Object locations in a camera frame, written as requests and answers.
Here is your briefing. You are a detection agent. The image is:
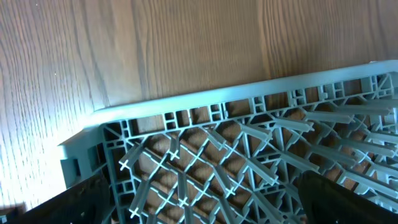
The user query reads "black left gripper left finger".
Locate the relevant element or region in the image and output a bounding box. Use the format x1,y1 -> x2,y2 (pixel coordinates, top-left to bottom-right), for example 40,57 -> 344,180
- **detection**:
9,174 -> 110,224

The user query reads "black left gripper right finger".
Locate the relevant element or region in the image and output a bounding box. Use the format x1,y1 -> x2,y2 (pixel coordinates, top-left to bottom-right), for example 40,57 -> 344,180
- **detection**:
298,170 -> 397,224

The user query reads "gray dish rack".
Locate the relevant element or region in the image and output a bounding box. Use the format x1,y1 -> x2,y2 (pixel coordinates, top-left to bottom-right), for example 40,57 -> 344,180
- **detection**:
57,60 -> 397,223

